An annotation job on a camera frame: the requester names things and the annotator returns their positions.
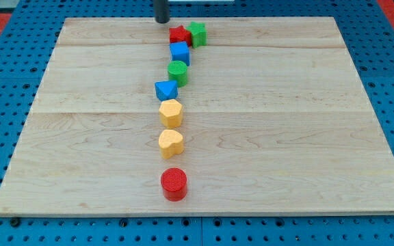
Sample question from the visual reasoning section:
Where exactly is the yellow heart block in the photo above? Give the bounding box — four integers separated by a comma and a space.
158, 129, 185, 159

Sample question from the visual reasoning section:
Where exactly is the blue triangle block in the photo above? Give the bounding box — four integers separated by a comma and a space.
155, 81, 178, 101

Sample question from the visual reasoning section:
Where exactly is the blue cube block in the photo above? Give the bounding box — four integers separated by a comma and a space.
169, 41, 190, 66

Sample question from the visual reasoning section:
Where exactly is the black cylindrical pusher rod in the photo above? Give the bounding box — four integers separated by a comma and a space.
153, 0, 170, 24

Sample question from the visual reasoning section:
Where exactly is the light wooden board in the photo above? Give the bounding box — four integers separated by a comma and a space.
0, 17, 394, 217

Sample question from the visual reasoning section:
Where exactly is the red cylinder block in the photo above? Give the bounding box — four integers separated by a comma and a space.
161, 167, 187, 202

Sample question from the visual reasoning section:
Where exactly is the yellow hexagon block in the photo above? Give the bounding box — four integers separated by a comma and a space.
159, 99, 183, 128

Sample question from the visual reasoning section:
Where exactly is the red star block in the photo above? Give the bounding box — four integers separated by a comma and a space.
169, 25, 192, 46

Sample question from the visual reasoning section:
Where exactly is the green cylinder block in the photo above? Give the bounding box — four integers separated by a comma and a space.
167, 60, 188, 87

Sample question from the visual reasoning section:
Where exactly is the green star block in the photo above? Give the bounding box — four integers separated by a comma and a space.
186, 21, 207, 48

